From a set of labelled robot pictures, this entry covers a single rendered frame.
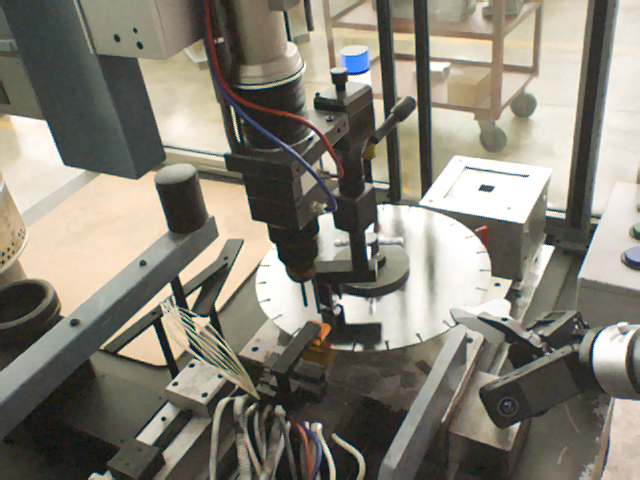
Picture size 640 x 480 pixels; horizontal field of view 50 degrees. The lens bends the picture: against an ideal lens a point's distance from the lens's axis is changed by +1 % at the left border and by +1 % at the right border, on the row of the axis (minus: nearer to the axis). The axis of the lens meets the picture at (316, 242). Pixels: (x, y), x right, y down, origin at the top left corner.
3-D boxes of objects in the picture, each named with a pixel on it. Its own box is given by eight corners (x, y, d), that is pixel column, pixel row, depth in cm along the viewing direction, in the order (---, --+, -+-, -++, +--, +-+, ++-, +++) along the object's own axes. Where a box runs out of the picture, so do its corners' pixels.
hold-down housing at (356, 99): (353, 211, 86) (336, 57, 74) (385, 221, 83) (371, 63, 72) (327, 233, 83) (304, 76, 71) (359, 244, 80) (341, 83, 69)
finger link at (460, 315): (475, 293, 89) (534, 329, 83) (444, 314, 86) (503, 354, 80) (476, 275, 87) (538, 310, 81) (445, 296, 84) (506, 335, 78)
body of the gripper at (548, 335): (564, 364, 84) (653, 368, 74) (520, 401, 80) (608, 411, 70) (539, 309, 83) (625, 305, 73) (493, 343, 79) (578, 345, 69)
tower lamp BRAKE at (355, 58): (349, 62, 113) (348, 44, 111) (374, 64, 111) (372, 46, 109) (337, 72, 110) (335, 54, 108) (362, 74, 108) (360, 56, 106)
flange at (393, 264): (420, 282, 92) (420, 267, 91) (342, 300, 91) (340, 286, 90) (396, 238, 101) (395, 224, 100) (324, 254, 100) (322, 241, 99)
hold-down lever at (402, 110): (371, 111, 81) (369, 89, 79) (419, 116, 78) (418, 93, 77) (341, 141, 76) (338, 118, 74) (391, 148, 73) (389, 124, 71)
